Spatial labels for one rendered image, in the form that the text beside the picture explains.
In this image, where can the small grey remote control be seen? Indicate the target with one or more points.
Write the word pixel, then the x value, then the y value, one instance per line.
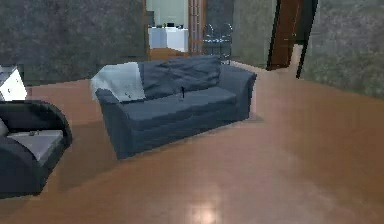
pixel 34 133

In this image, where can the dark blue sofa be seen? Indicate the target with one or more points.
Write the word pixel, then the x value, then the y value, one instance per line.
pixel 173 113

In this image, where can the wooden glazed room door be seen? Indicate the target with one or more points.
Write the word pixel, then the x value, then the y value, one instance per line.
pixel 196 26

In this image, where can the brown wooden room door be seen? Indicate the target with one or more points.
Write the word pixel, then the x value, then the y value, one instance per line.
pixel 284 33

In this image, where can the white blanket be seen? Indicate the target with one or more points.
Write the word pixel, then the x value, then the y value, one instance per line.
pixel 120 81

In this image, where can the black armchair grey cushion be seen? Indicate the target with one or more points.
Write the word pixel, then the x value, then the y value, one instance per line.
pixel 31 150

